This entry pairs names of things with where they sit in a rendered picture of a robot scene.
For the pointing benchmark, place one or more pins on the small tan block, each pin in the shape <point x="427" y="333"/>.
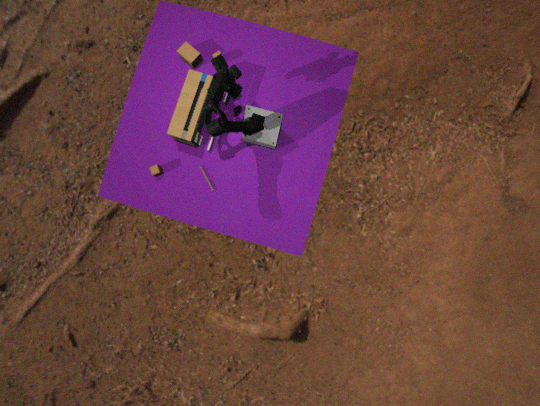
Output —
<point x="190" y="55"/>

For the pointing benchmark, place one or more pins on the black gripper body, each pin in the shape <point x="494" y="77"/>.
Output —
<point x="233" y="69"/>

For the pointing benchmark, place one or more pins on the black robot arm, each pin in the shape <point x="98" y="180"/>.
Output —
<point x="222" y="80"/>

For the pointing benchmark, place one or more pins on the tan cube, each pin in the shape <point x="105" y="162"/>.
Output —
<point x="156" y="170"/>

